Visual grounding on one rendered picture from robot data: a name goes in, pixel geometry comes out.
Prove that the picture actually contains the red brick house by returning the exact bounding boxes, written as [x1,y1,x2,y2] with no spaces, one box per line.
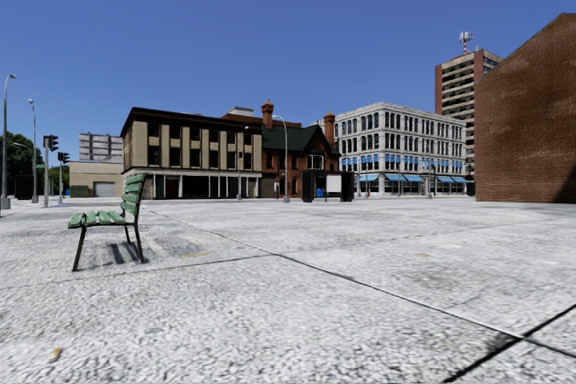
[220,99,342,198]

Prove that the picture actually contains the black bus shelter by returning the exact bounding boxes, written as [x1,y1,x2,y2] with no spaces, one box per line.
[301,170,355,203]

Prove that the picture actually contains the beige concrete building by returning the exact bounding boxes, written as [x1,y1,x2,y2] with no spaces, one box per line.
[120,106,264,200]

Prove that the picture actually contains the white stone building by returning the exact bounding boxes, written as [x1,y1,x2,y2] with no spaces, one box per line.
[316,102,470,197]

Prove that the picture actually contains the green bench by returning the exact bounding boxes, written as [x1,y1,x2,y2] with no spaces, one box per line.
[67,172,148,273]

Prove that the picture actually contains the low beige building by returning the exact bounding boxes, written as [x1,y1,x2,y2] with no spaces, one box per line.
[68,160,124,198]

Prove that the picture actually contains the pale concrete building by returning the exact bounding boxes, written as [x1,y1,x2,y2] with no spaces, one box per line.
[78,132,124,163]

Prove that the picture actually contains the brown tower with antenna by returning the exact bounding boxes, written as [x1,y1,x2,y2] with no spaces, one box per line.
[434,31,503,181]

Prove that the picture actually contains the traffic light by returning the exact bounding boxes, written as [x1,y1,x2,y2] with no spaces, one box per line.
[42,134,59,209]
[57,151,71,205]

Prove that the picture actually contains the red brick building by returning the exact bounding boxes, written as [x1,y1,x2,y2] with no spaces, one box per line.
[474,13,576,205]

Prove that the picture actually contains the dark box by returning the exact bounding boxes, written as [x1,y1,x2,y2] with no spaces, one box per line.
[14,174,34,201]

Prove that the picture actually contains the trees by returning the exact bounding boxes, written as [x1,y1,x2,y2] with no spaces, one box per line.
[0,130,71,197]

